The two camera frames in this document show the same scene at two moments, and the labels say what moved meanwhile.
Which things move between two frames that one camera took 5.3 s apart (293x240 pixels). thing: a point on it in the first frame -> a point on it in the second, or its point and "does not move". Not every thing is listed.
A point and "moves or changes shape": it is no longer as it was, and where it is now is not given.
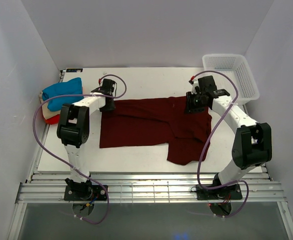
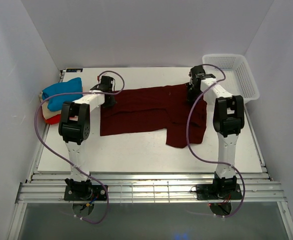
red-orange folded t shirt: x=53 y=120 does not move
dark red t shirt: x=158 y=121 moves or changes shape
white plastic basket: x=232 y=65 does not move
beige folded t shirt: x=47 y=113 does not move
